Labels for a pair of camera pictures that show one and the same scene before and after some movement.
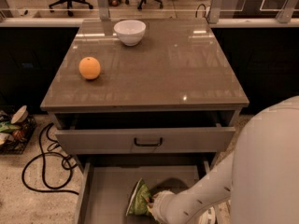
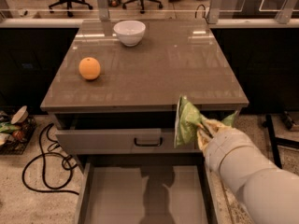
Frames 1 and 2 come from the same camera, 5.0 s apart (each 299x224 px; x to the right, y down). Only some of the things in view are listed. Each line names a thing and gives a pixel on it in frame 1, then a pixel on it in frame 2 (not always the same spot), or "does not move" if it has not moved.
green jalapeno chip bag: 139,202 to 187,119
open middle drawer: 104,189 does not move
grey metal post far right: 286,11 does not move
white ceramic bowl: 130,32 does not move
